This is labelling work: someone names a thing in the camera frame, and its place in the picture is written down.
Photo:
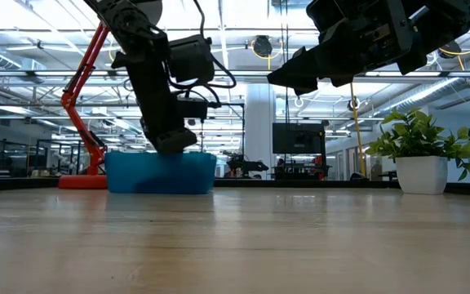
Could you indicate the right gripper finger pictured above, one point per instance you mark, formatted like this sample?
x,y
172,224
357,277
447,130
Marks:
x,y
300,67
306,87

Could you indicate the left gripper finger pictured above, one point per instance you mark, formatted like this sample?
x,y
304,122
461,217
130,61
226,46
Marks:
x,y
176,142
151,139

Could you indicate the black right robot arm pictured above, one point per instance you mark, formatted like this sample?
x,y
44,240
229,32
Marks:
x,y
443,28

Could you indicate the black background robot arm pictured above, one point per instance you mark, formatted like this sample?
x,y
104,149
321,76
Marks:
x,y
243,165

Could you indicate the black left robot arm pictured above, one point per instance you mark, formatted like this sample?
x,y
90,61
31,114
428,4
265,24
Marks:
x,y
137,28

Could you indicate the blue plastic bin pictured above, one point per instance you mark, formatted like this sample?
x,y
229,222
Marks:
x,y
157,175

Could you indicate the black monitor on stand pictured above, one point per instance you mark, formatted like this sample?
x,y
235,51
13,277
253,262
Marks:
x,y
298,139

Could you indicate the red desk lamp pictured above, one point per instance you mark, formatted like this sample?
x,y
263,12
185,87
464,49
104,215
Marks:
x,y
82,182

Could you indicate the green plant in white pot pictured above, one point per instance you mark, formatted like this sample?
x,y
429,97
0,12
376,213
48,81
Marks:
x,y
420,175

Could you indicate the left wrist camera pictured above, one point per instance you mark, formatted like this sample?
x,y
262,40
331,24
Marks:
x,y
192,109

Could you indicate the black rig frame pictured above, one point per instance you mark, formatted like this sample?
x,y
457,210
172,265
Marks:
x,y
235,105

